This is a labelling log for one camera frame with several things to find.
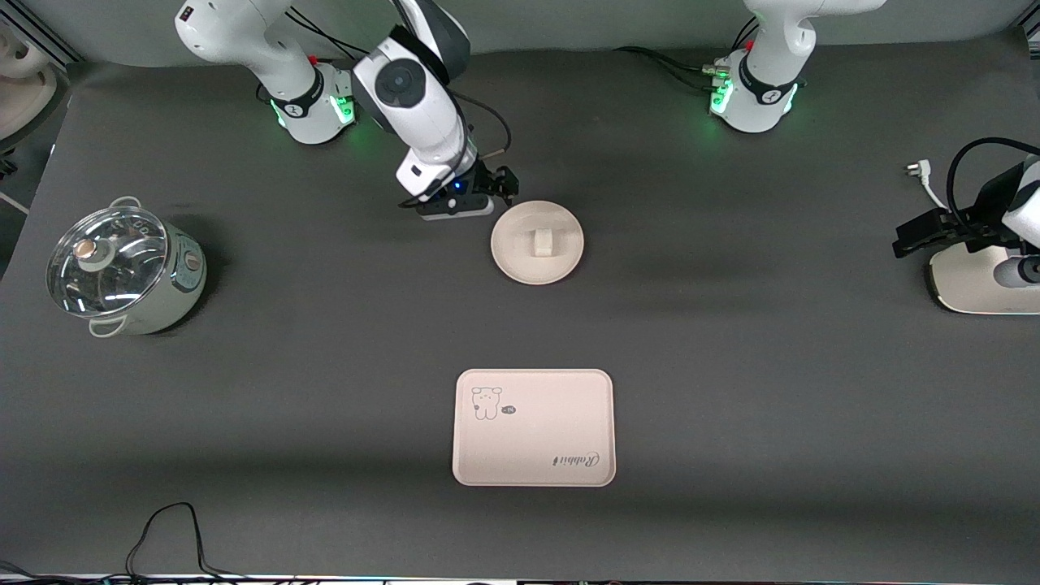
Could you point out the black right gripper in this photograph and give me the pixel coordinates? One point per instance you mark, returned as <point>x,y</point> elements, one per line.
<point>486,179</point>

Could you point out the aluminium frame rail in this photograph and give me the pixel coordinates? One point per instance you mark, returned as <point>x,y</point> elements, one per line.
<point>49,41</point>

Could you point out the beige round object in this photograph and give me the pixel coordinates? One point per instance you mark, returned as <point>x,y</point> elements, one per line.
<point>24,89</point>

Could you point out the pale green electric pot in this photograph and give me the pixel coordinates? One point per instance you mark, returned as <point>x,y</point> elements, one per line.
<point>175,292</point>

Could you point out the round cream plate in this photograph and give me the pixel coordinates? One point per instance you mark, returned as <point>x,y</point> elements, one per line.
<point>520,260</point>

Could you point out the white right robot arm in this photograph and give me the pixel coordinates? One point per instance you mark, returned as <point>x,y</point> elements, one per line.
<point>406,89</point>

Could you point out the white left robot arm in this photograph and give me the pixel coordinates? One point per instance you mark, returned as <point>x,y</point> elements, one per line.
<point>768,73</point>

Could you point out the cream rectangular rabbit tray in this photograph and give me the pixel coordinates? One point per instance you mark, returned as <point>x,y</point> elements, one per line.
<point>534,439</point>

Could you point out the small white bun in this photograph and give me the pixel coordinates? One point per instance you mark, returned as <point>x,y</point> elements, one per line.
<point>542,244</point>

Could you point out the glass pot lid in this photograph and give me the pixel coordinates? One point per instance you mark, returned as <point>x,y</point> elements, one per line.
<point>106,284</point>

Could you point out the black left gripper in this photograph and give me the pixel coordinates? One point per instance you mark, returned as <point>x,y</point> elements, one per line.
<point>981,214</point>

